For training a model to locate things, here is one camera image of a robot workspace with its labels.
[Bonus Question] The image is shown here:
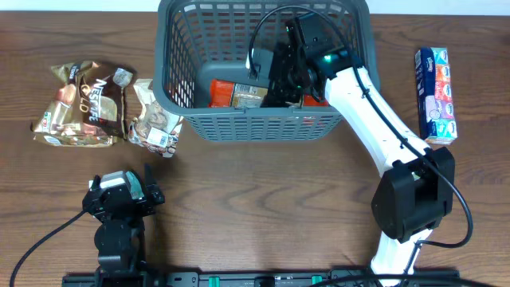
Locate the orange cracker packet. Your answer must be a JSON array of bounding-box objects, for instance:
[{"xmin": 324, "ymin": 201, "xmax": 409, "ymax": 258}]
[{"xmin": 208, "ymin": 79, "xmax": 329, "ymax": 109}]

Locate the Kleenex tissue multipack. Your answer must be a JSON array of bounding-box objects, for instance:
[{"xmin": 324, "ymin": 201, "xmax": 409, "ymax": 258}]
[{"xmin": 414, "ymin": 47, "xmax": 458, "ymax": 145}]

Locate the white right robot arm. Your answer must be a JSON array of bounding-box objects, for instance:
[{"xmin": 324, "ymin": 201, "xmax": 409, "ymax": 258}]
[{"xmin": 246, "ymin": 43, "xmax": 455, "ymax": 286}]

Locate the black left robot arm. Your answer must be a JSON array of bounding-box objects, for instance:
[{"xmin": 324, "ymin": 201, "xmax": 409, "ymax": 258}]
[{"xmin": 82, "ymin": 164, "xmax": 165, "ymax": 286}]

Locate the clear nut mix bag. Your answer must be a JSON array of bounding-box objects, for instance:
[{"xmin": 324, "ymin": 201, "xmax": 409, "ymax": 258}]
[{"xmin": 128, "ymin": 79, "xmax": 184, "ymax": 158}]

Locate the gold Nescafe coffee bag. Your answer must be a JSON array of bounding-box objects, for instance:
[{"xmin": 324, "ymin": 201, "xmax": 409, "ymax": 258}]
[{"xmin": 31, "ymin": 61, "xmax": 133, "ymax": 147}]

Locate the grey plastic basket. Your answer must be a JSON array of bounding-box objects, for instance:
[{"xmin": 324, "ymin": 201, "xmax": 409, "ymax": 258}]
[{"xmin": 154, "ymin": 0, "xmax": 380, "ymax": 142}]

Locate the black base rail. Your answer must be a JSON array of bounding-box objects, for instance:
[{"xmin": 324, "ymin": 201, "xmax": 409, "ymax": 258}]
[{"xmin": 61, "ymin": 269, "xmax": 461, "ymax": 287}]

